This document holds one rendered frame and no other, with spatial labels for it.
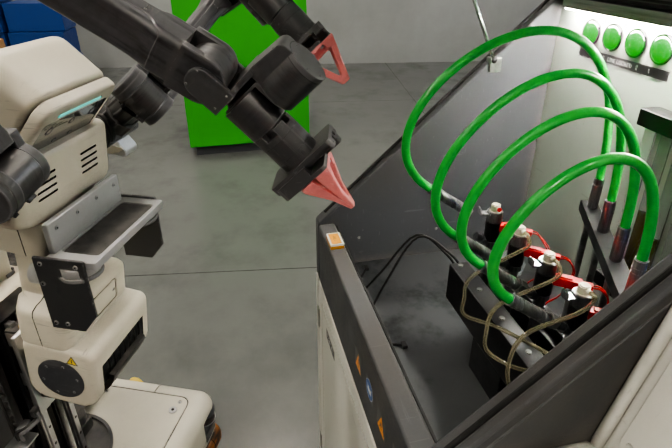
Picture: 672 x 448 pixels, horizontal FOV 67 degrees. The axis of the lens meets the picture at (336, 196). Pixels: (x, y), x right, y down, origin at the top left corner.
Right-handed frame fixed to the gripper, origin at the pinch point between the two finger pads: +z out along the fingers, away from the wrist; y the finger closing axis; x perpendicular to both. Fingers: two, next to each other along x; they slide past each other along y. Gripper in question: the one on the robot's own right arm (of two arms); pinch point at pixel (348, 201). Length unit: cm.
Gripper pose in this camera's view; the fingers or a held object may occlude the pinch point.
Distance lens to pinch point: 69.3
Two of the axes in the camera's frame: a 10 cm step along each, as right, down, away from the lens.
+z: 6.9, 6.5, 3.1
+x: 0.2, -4.4, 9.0
